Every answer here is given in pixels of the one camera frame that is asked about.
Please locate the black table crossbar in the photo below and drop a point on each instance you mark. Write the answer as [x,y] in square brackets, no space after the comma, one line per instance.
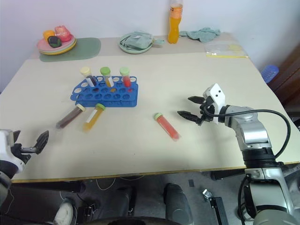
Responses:
[51,186]
[225,174]

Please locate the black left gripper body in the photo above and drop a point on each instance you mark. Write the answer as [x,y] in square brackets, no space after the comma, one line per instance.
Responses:
[21,153]

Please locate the white shoe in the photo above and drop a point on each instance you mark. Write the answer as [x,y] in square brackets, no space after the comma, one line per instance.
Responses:
[63,213]

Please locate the clear plastic bag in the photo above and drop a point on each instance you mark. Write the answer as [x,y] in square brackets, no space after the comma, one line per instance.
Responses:
[218,48]

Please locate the orange soda bottle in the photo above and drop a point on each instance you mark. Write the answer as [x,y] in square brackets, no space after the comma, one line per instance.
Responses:
[175,28]

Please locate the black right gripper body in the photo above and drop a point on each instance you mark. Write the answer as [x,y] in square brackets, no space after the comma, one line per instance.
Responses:
[208,112]

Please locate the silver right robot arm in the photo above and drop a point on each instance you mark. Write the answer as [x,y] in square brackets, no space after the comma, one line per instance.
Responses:
[254,133]

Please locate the black metal post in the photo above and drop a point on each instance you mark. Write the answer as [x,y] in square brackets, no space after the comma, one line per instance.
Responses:
[219,208]

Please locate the orange toy food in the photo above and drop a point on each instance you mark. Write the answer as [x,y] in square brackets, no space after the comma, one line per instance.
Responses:
[48,35]

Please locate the black toy food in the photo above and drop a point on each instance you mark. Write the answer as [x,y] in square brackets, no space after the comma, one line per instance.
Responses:
[55,41]

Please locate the pink toy food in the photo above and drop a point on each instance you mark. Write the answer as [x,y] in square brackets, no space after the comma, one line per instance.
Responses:
[63,32]

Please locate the green cap yellow liquid tube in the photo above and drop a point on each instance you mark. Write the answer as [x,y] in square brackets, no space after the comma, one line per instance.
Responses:
[108,80]
[92,119]

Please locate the cream cap brown liquid tube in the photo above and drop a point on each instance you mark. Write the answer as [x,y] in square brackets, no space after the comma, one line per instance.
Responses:
[69,116]
[91,80]

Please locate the dark rounded shape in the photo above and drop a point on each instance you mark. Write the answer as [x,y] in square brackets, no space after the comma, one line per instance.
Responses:
[122,199]
[175,204]

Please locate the green crumpled towel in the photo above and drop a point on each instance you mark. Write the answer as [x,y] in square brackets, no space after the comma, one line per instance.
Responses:
[201,34]

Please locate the blue ribbed plastic object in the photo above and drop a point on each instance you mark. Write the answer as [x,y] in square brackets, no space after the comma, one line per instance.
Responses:
[270,73]

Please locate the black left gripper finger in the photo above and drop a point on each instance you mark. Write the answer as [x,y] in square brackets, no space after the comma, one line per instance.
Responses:
[42,140]
[16,135]

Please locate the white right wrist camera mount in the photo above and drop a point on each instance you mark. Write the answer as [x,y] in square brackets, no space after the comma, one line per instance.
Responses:
[218,96]

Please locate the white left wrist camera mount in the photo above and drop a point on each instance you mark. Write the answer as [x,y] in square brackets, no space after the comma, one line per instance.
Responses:
[7,159]

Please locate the green cap red liquid tube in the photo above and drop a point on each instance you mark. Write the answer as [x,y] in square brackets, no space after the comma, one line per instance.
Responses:
[167,126]
[126,80]

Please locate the yellow plate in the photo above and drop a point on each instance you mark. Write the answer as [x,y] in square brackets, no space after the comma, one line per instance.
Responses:
[71,47]

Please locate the green placemat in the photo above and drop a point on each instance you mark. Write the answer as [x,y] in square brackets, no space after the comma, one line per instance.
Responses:
[86,49]

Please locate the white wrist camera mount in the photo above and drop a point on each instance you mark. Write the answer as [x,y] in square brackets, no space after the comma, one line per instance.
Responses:
[7,159]
[218,96]

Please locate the brown wooden cabinet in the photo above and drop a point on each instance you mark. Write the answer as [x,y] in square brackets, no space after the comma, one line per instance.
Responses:
[289,77]

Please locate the blue test tube rack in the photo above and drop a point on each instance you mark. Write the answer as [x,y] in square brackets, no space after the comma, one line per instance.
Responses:
[84,96]

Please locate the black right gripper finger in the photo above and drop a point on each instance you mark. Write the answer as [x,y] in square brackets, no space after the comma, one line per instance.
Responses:
[189,115]
[198,99]

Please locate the pink plate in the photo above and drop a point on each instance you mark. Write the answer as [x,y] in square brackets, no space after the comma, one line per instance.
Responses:
[43,45]

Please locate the pale green fabric pouch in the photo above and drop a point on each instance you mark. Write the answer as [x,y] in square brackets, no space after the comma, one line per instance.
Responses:
[138,39]

